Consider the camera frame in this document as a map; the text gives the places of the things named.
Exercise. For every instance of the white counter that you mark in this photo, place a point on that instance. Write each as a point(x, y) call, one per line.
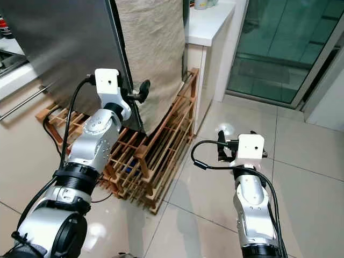
point(207, 27)

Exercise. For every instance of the dark bottle red label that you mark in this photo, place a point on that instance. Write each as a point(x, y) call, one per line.
point(5, 27)

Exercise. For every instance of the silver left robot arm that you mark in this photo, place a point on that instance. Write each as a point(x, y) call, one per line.
point(99, 131)

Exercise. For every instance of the beige cabinet panel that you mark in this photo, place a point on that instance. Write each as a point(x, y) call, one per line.
point(193, 75)

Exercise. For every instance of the glass sliding door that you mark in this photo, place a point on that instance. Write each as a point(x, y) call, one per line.
point(274, 48)

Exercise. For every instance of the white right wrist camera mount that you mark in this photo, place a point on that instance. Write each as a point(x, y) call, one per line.
point(250, 146)

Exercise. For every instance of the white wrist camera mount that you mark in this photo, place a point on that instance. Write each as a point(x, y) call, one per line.
point(107, 83)
point(250, 146)

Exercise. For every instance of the beige kitchen cabinet white countertop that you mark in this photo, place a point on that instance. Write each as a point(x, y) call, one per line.
point(21, 150)

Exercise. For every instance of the wooden wine rack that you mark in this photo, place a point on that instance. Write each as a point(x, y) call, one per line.
point(166, 140)

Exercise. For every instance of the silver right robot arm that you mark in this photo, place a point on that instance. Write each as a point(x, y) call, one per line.
point(250, 209)

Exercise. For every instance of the black gas hob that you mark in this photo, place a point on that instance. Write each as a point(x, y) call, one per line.
point(5, 63)

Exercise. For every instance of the beige cloth cover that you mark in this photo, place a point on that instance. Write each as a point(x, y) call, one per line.
point(156, 48)

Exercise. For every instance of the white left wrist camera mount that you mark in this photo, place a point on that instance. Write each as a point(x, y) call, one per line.
point(107, 83)

